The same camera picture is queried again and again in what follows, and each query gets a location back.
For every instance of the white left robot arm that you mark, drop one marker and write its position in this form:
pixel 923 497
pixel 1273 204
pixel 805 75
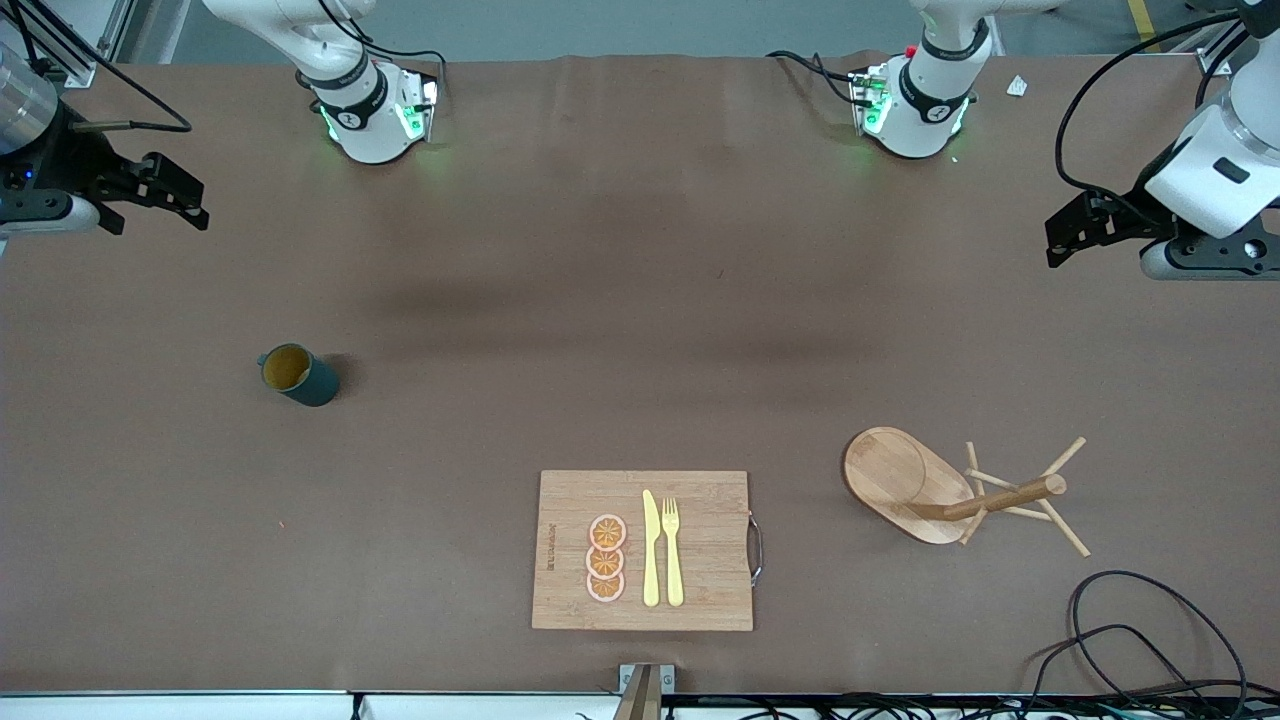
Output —
pixel 925 110

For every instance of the orange fruit slice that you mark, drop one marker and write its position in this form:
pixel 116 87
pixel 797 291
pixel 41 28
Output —
pixel 607 532

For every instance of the wooden mug rack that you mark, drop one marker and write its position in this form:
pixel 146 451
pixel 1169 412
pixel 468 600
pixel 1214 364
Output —
pixel 890 475

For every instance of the white paper scrap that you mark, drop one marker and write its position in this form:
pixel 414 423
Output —
pixel 1018 86

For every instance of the aluminium frame profile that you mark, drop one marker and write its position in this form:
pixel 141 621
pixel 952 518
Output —
pixel 80 62
pixel 1212 62

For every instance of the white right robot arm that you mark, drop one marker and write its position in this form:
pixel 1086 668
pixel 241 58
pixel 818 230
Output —
pixel 365 125

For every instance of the white table edge rail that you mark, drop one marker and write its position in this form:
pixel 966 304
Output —
pixel 200 705

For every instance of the yellow plastic fork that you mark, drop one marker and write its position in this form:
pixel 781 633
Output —
pixel 673 570

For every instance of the brown table cover sheet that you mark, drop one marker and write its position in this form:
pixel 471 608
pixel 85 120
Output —
pixel 500 300

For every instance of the metal bracket with post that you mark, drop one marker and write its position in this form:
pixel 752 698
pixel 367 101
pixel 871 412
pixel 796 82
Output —
pixel 645 690

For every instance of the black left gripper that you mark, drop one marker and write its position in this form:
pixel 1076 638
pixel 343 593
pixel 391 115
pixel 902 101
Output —
pixel 1122 213

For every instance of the dark green cup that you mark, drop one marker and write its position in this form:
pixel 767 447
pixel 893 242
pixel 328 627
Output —
pixel 315 385

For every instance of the yellow plastic knife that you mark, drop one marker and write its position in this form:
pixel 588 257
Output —
pixel 651 560

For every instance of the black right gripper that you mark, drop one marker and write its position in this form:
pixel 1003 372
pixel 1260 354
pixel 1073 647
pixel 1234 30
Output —
pixel 72 160

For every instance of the bamboo cutting board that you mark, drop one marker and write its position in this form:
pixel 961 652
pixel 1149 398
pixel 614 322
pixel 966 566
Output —
pixel 700 560

